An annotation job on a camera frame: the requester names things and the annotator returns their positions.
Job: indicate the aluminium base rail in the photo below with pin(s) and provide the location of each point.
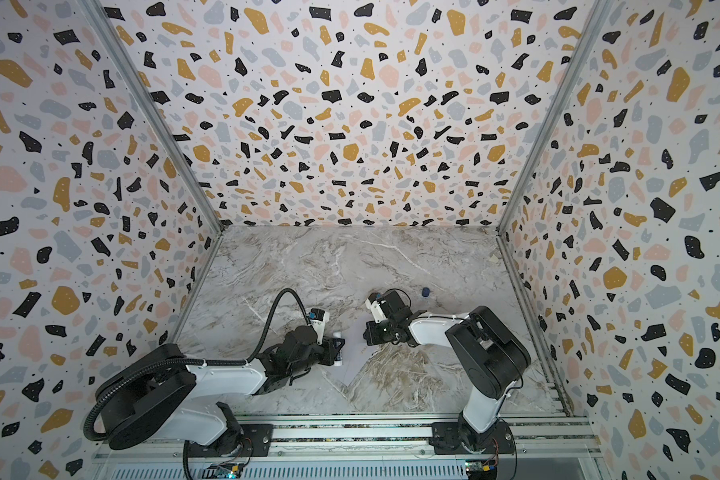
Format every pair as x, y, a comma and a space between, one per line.
372, 446

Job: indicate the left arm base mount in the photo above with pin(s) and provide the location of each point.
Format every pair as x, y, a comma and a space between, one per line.
247, 441

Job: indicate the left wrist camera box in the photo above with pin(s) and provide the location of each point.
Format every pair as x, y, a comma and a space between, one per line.
318, 319

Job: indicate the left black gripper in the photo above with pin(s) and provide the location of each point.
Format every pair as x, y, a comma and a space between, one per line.
329, 355

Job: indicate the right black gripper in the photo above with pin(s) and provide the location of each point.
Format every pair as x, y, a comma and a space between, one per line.
374, 327

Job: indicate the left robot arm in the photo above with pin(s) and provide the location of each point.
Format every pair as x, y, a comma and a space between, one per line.
167, 395

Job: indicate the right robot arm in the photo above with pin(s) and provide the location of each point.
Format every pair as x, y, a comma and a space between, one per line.
492, 356

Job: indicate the pale lilac envelope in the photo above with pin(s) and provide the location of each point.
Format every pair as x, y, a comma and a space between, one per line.
354, 356

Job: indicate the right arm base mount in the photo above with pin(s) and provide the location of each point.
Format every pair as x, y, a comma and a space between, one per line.
465, 438

